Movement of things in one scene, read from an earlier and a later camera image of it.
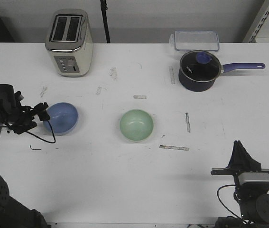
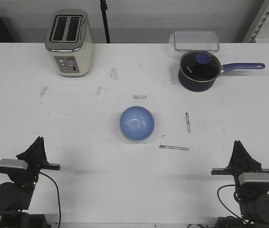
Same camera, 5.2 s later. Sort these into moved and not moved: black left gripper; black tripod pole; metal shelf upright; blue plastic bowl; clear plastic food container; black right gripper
Moved: black left gripper; blue plastic bowl
Not moved: black right gripper; metal shelf upright; clear plastic food container; black tripod pole
